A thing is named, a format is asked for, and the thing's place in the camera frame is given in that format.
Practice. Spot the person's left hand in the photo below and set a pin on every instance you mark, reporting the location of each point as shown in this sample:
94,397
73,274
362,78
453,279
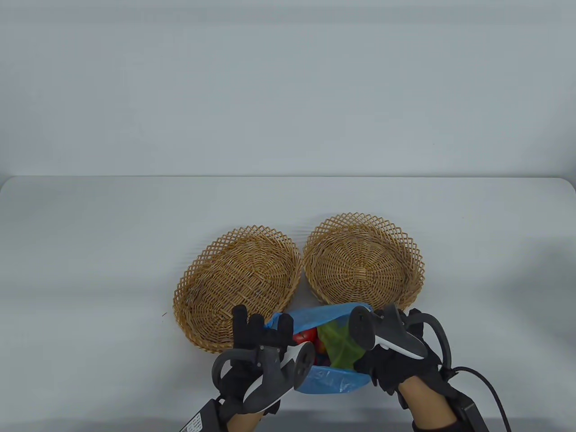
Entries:
245,333

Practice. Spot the person's right hand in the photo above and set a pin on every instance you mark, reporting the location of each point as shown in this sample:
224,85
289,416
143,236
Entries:
382,364

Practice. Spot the green lettuce leaf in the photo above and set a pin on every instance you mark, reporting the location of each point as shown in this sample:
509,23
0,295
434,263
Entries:
337,346

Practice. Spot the blue plastic bag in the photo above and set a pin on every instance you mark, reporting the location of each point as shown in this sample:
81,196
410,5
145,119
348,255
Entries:
324,380

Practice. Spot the red yellow apple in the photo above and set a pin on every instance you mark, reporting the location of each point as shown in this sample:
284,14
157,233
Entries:
306,336

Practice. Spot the person's right forearm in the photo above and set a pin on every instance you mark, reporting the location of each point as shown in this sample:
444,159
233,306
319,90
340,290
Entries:
427,400

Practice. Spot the person's left forearm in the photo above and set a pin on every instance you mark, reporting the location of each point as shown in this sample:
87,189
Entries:
245,423

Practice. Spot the oval wicker basket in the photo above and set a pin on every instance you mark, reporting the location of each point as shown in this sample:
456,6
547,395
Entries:
243,270

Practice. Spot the round wicker basket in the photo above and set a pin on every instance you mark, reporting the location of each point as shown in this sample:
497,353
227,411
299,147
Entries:
355,265

